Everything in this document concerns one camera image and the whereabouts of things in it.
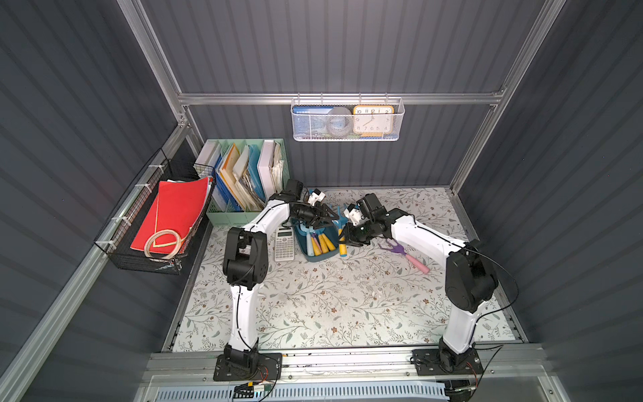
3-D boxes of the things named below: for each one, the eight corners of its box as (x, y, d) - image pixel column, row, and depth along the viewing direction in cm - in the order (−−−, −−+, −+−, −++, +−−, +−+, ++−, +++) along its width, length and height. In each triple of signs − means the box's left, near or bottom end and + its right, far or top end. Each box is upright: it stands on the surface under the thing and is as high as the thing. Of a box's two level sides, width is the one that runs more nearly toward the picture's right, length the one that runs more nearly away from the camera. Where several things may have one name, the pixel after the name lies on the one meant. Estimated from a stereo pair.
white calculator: (274, 262, 98) (273, 259, 96) (275, 230, 108) (275, 227, 106) (294, 260, 99) (293, 257, 97) (294, 229, 109) (293, 226, 107)
